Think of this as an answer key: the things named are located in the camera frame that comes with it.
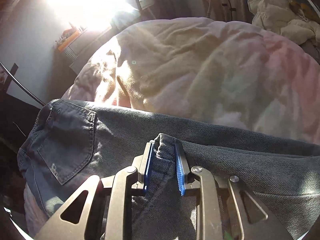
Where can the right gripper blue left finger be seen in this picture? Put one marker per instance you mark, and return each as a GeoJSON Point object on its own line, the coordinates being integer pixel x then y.
{"type": "Point", "coordinates": [101, 208]}

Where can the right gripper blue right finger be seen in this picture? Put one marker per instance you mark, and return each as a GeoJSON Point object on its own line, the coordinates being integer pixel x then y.
{"type": "Point", "coordinates": [225, 208]}

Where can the blue denim jeans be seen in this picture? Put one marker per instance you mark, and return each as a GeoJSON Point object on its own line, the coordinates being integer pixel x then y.
{"type": "Point", "coordinates": [72, 140]}

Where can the dark hanging clothes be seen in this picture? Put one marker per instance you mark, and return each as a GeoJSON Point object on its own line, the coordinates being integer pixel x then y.
{"type": "Point", "coordinates": [17, 119]}

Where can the pink white duvet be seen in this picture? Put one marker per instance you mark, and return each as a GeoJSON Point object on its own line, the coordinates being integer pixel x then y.
{"type": "Point", "coordinates": [228, 74]}

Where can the white desk with drawers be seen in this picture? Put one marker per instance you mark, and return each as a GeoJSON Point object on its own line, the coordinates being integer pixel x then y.
{"type": "Point", "coordinates": [77, 54]}

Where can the curved metal rack pole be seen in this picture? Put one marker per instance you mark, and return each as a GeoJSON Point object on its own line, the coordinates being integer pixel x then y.
{"type": "Point", "coordinates": [22, 86]}

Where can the orange tray with bottles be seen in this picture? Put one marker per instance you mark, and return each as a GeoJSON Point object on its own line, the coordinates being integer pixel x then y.
{"type": "Point", "coordinates": [67, 37]}

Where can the cream puffer jacket pile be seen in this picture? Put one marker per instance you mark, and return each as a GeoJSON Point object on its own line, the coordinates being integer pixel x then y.
{"type": "Point", "coordinates": [276, 16]}

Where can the mustard yellow garment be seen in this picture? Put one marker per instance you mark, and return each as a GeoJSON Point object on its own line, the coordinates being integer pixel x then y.
{"type": "Point", "coordinates": [301, 9]}

